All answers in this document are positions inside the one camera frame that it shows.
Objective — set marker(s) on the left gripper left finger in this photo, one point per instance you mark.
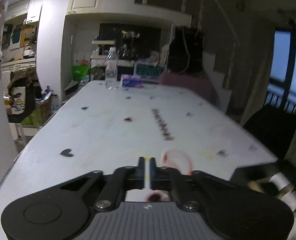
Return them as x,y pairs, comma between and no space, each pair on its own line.
122,180

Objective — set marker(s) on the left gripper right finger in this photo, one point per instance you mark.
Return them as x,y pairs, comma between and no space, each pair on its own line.
171,180

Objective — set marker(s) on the red handled scissors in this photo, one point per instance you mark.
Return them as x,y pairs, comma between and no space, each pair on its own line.
172,158

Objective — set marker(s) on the black storage box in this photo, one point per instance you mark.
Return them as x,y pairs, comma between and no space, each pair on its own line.
276,179

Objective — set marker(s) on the POIZON sign box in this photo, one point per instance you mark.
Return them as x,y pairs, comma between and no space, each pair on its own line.
148,70

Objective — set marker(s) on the clear water bottle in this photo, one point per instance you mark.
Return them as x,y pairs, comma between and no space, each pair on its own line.
111,71

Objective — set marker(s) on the green shopping bag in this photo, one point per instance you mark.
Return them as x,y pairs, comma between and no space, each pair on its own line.
79,72

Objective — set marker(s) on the white metal shelf rack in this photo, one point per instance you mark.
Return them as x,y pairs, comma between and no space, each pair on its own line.
100,52

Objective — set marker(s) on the dark cushioned chair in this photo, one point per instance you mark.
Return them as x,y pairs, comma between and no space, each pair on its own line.
274,128

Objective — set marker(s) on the black hanging garment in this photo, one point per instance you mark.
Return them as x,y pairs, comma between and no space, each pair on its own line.
186,52

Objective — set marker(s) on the black folding chair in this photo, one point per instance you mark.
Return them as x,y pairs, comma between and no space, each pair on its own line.
23,90

